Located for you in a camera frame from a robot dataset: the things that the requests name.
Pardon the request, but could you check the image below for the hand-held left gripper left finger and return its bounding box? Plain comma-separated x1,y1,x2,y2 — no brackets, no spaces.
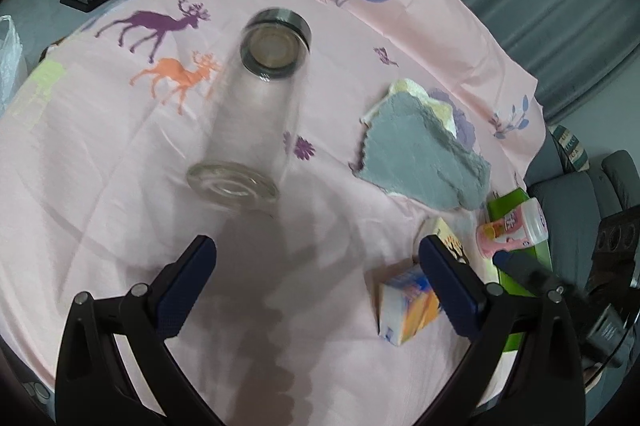
56,235,236,426

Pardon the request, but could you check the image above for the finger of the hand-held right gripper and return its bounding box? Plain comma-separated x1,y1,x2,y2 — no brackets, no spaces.
492,250,582,308

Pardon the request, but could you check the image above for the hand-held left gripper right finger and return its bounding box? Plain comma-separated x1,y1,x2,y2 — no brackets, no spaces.
418,233,587,426

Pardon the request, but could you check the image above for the pink plastic bottle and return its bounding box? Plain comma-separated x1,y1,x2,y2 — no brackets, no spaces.
475,199,547,257

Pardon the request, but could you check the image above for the green box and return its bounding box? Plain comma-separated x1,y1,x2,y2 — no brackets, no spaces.
487,187,553,352

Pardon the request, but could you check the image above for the grey towel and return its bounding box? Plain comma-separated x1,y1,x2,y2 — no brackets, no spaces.
348,92,492,212

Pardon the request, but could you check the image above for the yellow white towel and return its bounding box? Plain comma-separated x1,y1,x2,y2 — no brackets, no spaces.
360,78,473,152

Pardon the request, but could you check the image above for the white orange small carton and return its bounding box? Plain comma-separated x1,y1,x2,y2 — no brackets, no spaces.
376,259,443,348

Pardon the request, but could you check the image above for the yellow tree print box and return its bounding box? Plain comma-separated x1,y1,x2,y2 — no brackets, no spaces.
419,216,471,264

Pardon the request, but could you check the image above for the grey sofa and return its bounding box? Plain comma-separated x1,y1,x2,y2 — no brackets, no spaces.
525,126,640,232

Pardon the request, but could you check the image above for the patterned cushion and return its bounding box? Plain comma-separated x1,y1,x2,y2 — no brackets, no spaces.
547,123,591,172

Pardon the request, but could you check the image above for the pink printed bed sheet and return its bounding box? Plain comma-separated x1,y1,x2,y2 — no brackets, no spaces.
0,0,546,426

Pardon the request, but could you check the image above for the tall clear glass jar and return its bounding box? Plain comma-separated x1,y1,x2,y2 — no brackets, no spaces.
186,8,313,212

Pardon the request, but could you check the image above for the white plastic bag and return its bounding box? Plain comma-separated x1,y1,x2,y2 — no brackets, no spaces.
0,15,26,107

